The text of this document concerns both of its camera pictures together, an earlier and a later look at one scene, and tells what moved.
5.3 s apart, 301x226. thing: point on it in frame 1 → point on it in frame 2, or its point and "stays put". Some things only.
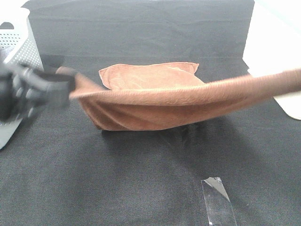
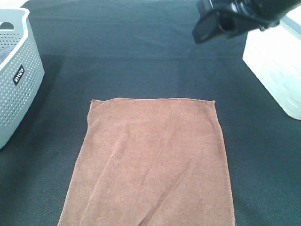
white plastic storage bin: x=273 y=45 stays put
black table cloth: x=60 y=169 stays put
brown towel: x=166 y=95 → x=150 y=162
